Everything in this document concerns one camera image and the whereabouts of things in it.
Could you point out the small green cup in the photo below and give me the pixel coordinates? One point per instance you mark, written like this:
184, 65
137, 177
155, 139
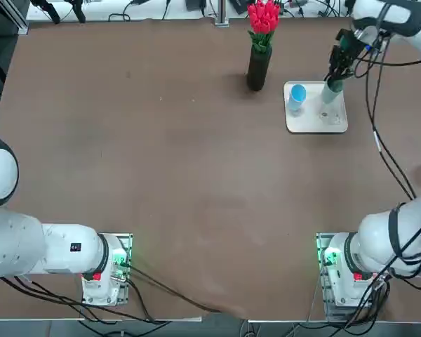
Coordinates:
329, 94

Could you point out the aluminium frame rail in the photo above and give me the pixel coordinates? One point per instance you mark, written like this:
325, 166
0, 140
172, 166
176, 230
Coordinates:
19, 21

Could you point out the black power adapter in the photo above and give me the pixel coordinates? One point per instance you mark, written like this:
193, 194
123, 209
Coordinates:
195, 4

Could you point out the grey power adapter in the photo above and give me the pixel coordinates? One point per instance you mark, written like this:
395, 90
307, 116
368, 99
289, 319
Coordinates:
240, 6

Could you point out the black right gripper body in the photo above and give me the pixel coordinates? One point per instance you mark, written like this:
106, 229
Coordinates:
347, 56

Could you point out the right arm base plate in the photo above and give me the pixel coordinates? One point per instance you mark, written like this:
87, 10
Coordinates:
322, 281

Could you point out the white rectangular tray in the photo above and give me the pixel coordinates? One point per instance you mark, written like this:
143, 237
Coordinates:
312, 123

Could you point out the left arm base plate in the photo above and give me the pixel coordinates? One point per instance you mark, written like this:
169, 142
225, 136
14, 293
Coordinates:
126, 242

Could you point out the black tripod leg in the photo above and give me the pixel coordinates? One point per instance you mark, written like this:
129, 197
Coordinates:
79, 12
52, 12

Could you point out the black vase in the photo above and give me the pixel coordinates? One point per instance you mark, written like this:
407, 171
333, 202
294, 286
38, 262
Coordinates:
258, 73

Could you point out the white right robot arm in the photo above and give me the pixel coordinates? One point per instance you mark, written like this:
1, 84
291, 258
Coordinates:
372, 238

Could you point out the small blue cup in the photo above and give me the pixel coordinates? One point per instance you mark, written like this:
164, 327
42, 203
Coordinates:
296, 98

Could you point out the red tulip bouquet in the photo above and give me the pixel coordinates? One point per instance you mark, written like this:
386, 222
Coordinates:
263, 17

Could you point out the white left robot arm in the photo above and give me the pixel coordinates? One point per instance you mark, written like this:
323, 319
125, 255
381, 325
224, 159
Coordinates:
56, 252

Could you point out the white post bracket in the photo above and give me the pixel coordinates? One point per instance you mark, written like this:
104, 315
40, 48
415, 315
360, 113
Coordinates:
221, 21

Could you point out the upright camera post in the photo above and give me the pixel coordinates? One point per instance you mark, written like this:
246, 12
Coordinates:
221, 8

